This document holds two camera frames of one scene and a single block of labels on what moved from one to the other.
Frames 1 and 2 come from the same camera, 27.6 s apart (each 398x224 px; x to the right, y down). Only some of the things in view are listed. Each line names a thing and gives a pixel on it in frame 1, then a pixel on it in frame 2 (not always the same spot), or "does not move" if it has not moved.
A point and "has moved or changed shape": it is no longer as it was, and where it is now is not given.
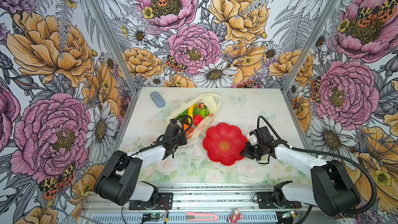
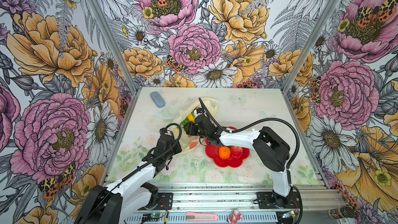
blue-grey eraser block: (157, 99) does not move
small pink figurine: (235, 217) does not move
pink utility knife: (201, 217) does not move
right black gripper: (246, 152) -> (190, 129)
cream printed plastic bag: (212, 101) has moved or changed shape
